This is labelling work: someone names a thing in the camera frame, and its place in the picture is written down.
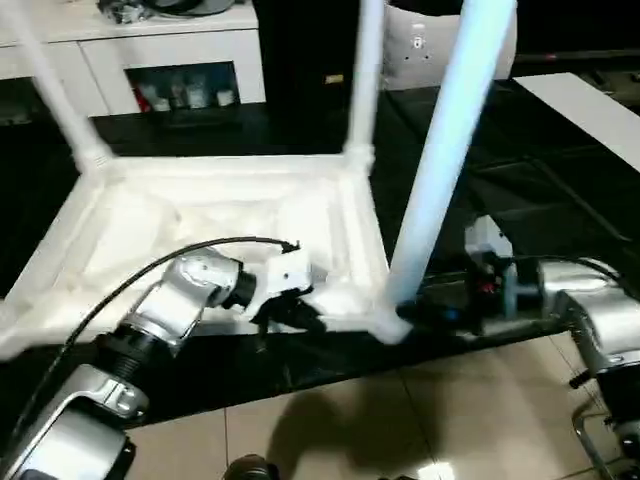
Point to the white plastic table top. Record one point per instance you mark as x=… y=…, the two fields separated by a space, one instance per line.
x=200 y=190

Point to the white plastic table leg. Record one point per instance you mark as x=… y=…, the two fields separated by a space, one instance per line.
x=55 y=100
x=440 y=150
x=367 y=75

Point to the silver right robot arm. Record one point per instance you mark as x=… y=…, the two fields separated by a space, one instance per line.
x=575 y=285

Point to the white plastic upturned table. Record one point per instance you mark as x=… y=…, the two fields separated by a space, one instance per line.
x=525 y=200

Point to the black floor stand foot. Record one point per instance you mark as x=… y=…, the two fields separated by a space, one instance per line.
x=582 y=380

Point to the dark robot leg part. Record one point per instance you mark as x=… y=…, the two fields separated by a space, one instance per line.
x=250 y=468

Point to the white cup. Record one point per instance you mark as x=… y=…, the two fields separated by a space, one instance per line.
x=224 y=96

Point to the grey cushion with holes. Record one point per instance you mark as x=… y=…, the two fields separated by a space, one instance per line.
x=415 y=70

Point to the yellow label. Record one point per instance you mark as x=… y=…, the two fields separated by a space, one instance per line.
x=334 y=79

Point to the black screen with red light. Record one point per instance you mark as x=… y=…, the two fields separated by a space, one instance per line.
x=575 y=55

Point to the black cabinet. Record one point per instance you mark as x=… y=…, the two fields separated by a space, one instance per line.
x=300 y=50

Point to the white cabinet with glass doors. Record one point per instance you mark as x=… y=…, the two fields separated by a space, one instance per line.
x=175 y=45

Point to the grey rice cooker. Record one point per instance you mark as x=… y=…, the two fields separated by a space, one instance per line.
x=190 y=4

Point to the dark clutter pile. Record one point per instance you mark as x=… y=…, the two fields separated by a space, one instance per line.
x=117 y=10

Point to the silver metal floor frame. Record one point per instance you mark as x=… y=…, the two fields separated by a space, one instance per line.
x=580 y=430

